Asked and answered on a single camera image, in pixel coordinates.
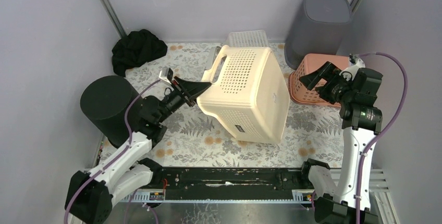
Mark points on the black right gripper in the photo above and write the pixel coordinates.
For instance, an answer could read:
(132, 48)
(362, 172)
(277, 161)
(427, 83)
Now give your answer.
(330, 73)

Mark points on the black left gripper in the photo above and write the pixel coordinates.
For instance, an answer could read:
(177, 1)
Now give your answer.
(184, 91)

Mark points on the grey mesh waste bin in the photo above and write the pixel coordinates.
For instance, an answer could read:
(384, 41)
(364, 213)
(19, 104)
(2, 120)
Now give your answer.
(318, 27)

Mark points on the cream plastic storage basket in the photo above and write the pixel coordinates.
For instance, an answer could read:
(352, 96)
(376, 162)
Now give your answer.
(248, 94)

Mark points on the white perforated plastic basket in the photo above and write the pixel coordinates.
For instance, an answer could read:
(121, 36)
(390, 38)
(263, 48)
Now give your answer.
(255, 38)

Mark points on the large black round bin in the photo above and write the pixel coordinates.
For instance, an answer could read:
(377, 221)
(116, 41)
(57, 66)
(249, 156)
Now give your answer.
(105, 101)

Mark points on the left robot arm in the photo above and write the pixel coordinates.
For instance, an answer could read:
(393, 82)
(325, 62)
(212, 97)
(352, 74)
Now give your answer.
(93, 194)

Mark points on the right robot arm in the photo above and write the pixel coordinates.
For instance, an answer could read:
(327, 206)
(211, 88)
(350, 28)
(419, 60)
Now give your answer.
(355, 89)

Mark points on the black cloth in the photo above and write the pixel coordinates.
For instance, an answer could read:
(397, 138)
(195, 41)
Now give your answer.
(136, 49)

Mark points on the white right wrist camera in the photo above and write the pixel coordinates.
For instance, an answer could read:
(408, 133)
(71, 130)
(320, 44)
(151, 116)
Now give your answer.
(356, 63)

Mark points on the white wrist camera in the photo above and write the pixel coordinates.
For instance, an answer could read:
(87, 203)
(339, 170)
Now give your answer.
(166, 75)
(356, 63)

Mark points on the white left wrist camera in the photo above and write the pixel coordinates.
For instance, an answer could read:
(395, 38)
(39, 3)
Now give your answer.
(166, 75)

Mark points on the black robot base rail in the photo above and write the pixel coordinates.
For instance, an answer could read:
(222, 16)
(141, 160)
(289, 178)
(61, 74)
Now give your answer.
(231, 184)

